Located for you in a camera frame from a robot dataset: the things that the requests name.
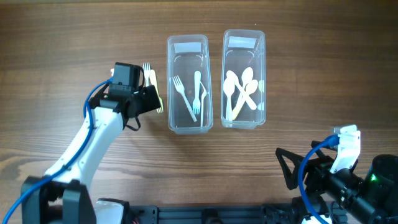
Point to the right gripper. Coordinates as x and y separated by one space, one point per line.
311 171

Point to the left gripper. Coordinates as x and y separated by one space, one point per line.
149 101

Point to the white spoon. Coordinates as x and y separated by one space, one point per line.
234 77
228 88

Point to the yellow plastic spoon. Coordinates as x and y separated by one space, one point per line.
250 88

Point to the white spoon angled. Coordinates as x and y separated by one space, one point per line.
246 77

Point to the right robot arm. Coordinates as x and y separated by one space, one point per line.
376 202

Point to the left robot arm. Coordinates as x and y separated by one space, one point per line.
61 194

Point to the left clear plastic container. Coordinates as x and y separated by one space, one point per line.
185 55

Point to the clear plastic container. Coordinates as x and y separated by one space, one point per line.
244 48
185 55

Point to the right clear plastic container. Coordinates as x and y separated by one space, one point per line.
244 48

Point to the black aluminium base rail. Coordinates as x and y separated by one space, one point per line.
217 214

